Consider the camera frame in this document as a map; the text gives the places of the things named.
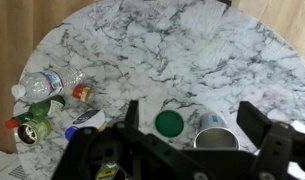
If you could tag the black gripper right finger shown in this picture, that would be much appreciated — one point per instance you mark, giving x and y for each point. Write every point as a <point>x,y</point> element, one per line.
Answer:
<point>255,121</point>

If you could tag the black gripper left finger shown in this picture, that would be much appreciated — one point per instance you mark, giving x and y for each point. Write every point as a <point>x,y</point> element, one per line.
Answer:
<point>132,113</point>

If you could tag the silver metal cup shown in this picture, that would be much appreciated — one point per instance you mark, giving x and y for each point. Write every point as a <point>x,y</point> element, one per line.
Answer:
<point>216,138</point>

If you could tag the round green lid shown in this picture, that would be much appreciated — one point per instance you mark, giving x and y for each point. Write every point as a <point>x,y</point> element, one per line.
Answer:
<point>169,123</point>

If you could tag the white paper sheet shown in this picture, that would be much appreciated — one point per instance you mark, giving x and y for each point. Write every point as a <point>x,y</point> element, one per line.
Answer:
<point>300,126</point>

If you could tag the white bottle with blue cap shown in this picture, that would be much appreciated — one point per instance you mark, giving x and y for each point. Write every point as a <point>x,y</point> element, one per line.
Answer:
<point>87,120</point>

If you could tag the small red-capped spice jar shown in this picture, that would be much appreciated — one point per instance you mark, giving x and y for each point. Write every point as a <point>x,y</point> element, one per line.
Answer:
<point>82,93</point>

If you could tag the yellow snack package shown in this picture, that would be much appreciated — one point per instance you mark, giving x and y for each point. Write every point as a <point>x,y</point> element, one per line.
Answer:
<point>107,170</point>

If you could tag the clear plastic water bottle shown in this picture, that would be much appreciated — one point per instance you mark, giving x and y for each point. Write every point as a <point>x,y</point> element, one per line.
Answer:
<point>45,83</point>

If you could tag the green bottle with red cap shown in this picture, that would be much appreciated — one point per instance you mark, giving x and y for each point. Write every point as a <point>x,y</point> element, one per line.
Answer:
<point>38,111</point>

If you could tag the open green tin can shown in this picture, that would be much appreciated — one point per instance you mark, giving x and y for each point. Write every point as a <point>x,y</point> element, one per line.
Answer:
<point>32,132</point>

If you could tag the white baseboard vent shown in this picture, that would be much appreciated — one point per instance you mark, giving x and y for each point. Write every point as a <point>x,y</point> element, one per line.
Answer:
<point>3,163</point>

